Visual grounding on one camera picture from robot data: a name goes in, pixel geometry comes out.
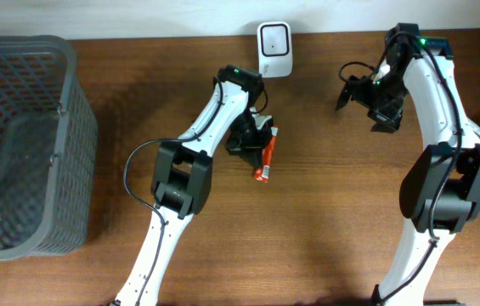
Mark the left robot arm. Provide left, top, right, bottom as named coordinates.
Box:
left=112, top=65, right=277, bottom=306

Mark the white barcode scanner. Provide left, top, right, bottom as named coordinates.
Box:
left=257, top=21, right=293, bottom=78

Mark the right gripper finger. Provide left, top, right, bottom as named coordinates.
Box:
left=370, top=120, right=399, bottom=133
left=336, top=82, right=356, bottom=111

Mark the red Nescafe stick sachet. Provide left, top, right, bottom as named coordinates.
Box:
left=253, top=127, right=279, bottom=183

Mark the grey plastic mesh basket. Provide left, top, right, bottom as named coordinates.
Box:
left=0, top=36, right=98, bottom=262

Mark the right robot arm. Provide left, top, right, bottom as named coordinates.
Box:
left=336, top=23, right=480, bottom=305

